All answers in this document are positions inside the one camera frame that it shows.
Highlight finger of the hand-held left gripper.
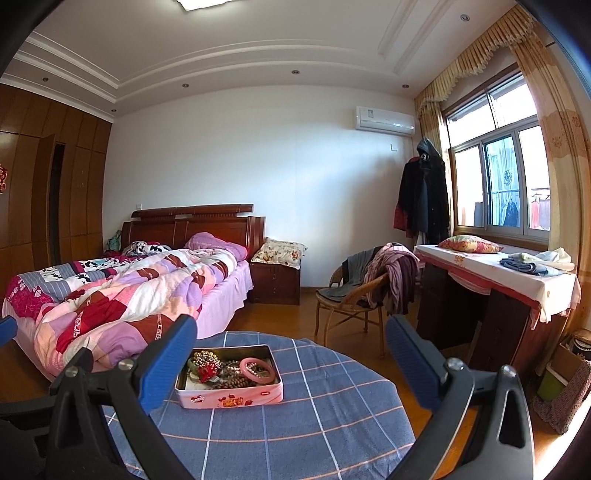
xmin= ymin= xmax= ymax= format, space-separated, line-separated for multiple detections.
xmin=0 ymin=316 xmax=19 ymax=348

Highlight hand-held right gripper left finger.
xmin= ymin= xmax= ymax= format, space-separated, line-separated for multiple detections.
xmin=46 ymin=314 xmax=199 ymax=480

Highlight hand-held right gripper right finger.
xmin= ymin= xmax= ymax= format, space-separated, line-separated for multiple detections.
xmin=385 ymin=315 xmax=536 ymax=480

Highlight silver bead necklace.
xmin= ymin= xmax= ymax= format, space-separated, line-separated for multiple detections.
xmin=187 ymin=351 xmax=220 ymax=370

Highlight red tassel knot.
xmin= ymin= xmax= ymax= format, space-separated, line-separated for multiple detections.
xmin=196 ymin=362 xmax=222 ymax=384

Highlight pink bangle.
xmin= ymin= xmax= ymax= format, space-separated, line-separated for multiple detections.
xmin=239 ymin=357 xmax=276 ymax=383

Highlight pink tin box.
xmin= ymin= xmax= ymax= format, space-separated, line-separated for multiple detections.
xmin=174 ymin=344 xmax=284 ymax=410

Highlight dark wooden desk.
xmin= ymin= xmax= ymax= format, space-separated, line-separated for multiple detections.
xmin=413 ymin=244 xmax=580 ymax=374

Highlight pink patchwork quilt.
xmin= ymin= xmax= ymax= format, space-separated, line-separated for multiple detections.
xmin=34 ymin=247 xmax=238 ymax=370

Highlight wicker chair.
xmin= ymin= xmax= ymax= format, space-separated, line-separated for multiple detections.
xmin=315 ymin=249 xmax=393 ymax=356

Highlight pink and purple garment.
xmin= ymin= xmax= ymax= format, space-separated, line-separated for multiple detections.
xmin=365 ymin=243 xmax=421 ymax=315

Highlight grey garment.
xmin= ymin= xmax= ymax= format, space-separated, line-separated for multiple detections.
xmin=318 ymin=251 xmax=384 ymax=301

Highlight white red-trimmed desk cloth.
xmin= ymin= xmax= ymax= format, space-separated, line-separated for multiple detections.
xmin=413 ymin=244 xmax=581 ymax=324

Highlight purple pillow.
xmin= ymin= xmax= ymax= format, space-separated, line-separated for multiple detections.
xmin=185 ymin=232 xmax=249 ymax=260

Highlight wooden nightstand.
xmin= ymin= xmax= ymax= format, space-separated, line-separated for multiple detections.
xmin=249 ymin=237 xmax=308 ymax=306

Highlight blue checked tablecloth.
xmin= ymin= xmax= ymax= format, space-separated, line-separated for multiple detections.
xmin=99 ymin=330 xmax=416 ymax=480

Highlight green bin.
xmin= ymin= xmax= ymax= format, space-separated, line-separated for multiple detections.
xmin=536 ymin=362 xmax=571 ymax=402

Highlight wooden bed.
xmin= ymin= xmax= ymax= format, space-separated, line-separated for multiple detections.
xmin=2 ymin=203 xmax=266 ymax=381

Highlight floral pillow on nightstand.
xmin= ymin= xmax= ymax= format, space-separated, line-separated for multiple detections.
xmin=250 ymin=237 xmax=308 ymax=270

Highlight brown wooden wardrobe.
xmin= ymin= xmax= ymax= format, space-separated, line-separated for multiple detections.
xmin=0 ymin=83 xmax=114 ymax=301

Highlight folded clothes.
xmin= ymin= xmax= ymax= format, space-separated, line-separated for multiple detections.
xmin=499 ymin=248 xmax=575 ymax=278

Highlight cardboard box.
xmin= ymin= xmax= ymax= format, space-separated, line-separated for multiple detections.
xmin=551 ymin=342 xmax=585 ymax=379

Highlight dark hanging coat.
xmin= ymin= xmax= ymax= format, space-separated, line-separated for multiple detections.
xmin=393 ymin=137 xmax=451 ymax=245

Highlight window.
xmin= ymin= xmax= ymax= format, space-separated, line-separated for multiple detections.
xmin=441 ymin=65 xmax=552 ymax=252

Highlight white air conditioner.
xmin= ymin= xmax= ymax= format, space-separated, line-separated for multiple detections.
xmin=355 ymin=106 xmax=416 ymax=137

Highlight yellow curtain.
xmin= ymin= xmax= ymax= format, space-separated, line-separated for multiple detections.
xmin=413 ymin=4 xmax=591 ymax=333

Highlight group of recessed spotlights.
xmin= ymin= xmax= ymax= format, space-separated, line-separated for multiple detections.
xmin=41 ymin=14 xmax=469 ymax=114

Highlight ceiling lamp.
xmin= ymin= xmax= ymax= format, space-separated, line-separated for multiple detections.
xmin=175 ymin=0 xmax=238 ymax=11

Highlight brown bead bracelet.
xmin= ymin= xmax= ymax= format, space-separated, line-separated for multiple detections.
xmin=215 ymin=360 xmax=252 ymax=391

